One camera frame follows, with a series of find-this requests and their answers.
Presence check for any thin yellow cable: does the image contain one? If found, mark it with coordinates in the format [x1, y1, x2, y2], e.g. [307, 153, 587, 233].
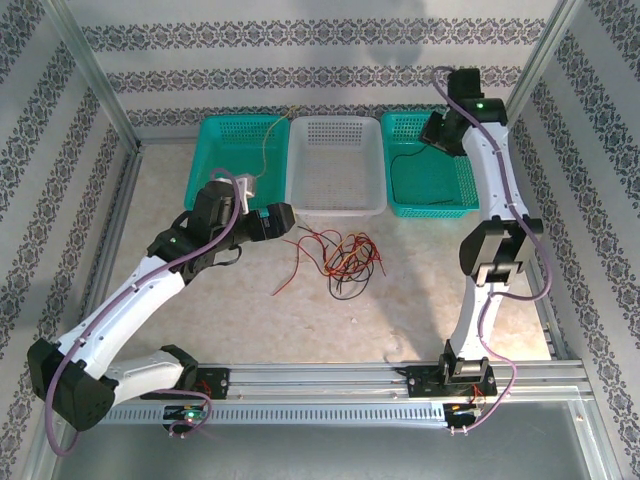
[255, 105, 296, 181]
[319, 238, 374, 277]

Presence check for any teal plastic basket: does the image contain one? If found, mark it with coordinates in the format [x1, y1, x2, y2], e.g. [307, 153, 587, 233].
[380, 110, 482, 221]
[184, 114, 291, 214]

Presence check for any white plastic basket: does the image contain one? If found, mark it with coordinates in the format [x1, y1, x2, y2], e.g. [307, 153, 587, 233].
[284, 115, 389, 219]

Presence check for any small circuit board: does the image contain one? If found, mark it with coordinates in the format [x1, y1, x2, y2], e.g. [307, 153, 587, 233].
[443, 402, 482, 419]
[163, 404, 207, 422]

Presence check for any grey metal sheet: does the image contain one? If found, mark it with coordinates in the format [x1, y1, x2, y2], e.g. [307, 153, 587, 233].
[49, 423, 624, 480]

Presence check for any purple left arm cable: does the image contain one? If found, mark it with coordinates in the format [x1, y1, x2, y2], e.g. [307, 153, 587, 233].
[45, 167, 241, 457]

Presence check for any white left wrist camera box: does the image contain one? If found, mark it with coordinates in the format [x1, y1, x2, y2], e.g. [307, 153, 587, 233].
[233, 171, 260, 214]

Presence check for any aluminium table side rail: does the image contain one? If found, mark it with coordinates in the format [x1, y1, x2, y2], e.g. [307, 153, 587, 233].
[492, 142, 582, 364]
[67, 144, 147, 369]

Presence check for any aluminium frame post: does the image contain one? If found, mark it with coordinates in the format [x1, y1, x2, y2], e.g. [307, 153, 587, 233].
[43, 0, 144, 151]
[488, 0, 587, 149]

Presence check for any aluminium mounting rail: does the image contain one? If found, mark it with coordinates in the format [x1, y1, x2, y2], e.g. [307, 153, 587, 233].
[47, 362, 596, 402]

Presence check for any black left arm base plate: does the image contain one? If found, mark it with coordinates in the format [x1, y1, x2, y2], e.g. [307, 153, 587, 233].
[139, 367, 232, 401]

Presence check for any slotted grey cable duct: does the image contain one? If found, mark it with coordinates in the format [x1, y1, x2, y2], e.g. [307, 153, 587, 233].
[67, 402, 575, 427]

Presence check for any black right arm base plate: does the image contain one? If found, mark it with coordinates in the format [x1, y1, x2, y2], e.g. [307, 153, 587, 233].
[405, 364, 500, 400]

